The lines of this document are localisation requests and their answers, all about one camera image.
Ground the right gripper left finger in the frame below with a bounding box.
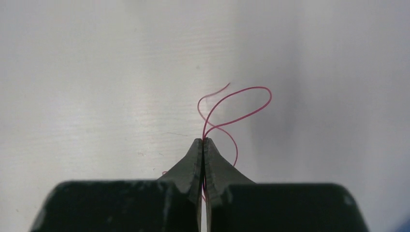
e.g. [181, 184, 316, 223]
[158, 138, 204, 207]

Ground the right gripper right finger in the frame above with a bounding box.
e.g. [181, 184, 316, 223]
[204, 137, 257, 209]

